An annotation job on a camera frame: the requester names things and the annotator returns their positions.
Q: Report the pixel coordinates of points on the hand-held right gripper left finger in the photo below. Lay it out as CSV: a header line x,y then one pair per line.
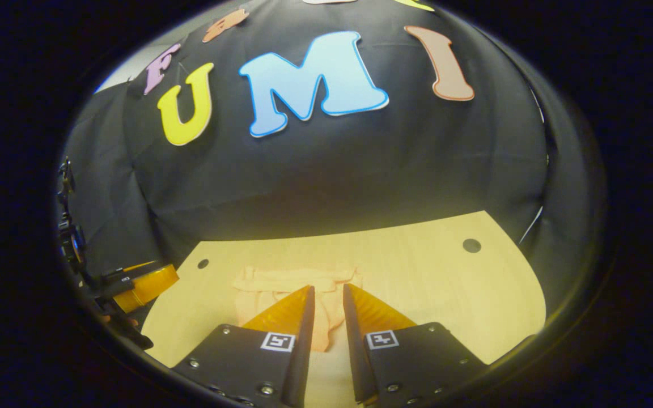
x,y
304,340

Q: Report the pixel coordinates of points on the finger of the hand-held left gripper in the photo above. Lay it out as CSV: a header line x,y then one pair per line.
x,y
118,277
153,283

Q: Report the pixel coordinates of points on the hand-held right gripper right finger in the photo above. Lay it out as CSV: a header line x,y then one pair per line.
x,y
355,340

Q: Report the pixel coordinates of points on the orange T-shirt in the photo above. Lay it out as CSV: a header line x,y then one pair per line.
x,y
270,289

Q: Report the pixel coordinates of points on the black backdrop cloth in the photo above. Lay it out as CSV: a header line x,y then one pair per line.
x,y
332,170

